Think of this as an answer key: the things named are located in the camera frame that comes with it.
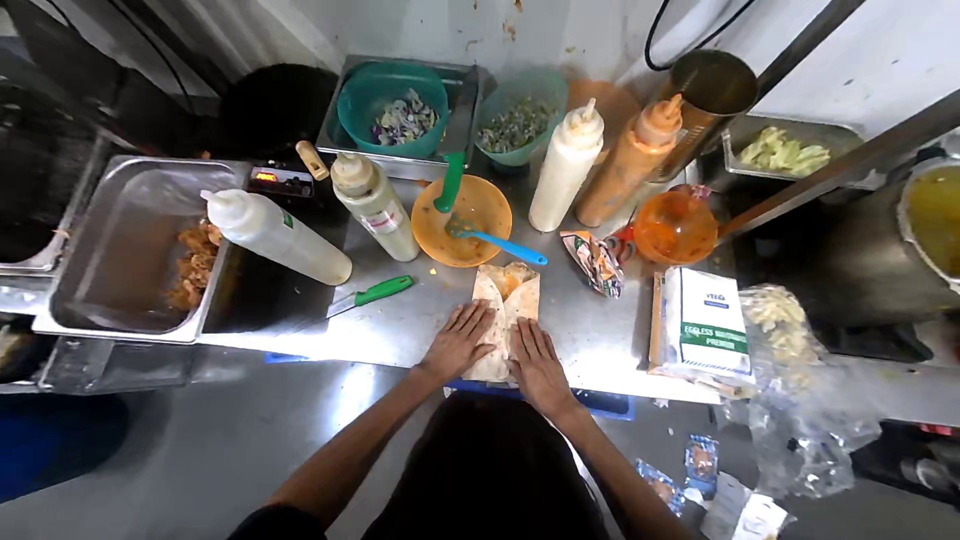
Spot person's left hand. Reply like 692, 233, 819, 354
420, 298, 498, 386

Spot person's right hand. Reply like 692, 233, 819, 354
506, 317, 579, 423

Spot flatbread wrap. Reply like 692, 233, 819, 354
461, 261, 541, 384

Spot person's left forearm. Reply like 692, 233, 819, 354
266, 364, 447, 532

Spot person's right forearm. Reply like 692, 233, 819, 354
552, 402, 700, 540

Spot blue slotted spoon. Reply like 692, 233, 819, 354
445, 213, 549, 267

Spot crumpled orange printed packet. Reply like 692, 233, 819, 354
560, 230, 626, 300

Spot person's body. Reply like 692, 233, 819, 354
227, 391, 625, 540

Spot brown cardboard box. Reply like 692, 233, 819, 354
647, 271, 668, 375

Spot orange plastic bowl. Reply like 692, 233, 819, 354
411, 174, 514, 269

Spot squeeze bottle with pink label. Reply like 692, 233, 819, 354
330, 153, 421, 264

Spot rectangular steel tray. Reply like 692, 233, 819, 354
315, 54, 483, 181

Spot white packet with green band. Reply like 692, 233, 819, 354
660, 267, 756, 385

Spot translucent orange bowl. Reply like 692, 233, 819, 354
633, 191, 720, 266

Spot tall white squeeze bottle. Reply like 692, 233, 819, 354
528, 98, 606, 233

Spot blue printed packet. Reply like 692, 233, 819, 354
635, 459, 687, 517
684, 434, 720, 501

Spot white squeeze bottle green label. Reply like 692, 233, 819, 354
200, 188, 354, 287

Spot orange sauce squeeze bottle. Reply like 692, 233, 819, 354
575, 93, 684, 228

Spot chopped green herbs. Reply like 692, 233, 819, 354
479, 97, 557, 156

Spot chopped purple cabbage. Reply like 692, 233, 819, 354
370, 88, 440, 147

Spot teal plastic bowl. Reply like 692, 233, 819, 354
336, 60, 450, 158

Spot black digital display device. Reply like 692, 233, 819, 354
248, 165, 315, 199

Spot pale green translucent bowl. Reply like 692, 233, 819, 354
476, 67, 570, 168

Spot pile of fried brown pieces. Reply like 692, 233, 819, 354
165, 216, 224, 312

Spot clear plastic bag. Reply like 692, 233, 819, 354
721, 284, 884, 500

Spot white paper piece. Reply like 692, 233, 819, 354
700, 471, 791, 540

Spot tall cylindrical steel container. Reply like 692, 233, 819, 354
649, 49, 759, 184

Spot black round pan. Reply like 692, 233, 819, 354
218, 63, 340, 162

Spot pile of lettuce leaves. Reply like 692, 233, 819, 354
738, 126, 832, 178

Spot large steel pot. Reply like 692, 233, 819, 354
795, 156, 960, 324

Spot deep rectangular steel pan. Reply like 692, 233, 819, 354
32, 155, 252, 345

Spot long metal bar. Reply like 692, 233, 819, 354
716, 88, 960, 241

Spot steel tray of lettuce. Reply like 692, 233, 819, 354
722, 114, 885, 189

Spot blue plastic tub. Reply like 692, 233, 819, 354
0, 393, 131, 505

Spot small green-handled knife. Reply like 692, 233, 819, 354
326, 275, 415, 320

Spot red-handled scissors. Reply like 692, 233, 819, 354
604, 223, 637, 265

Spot large knife with green handle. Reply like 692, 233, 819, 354
432, 66, 481, 214

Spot light wooden handle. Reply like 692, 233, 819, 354
295, 140, 331, 183

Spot black cable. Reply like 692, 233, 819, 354
644, 0, 757, 73

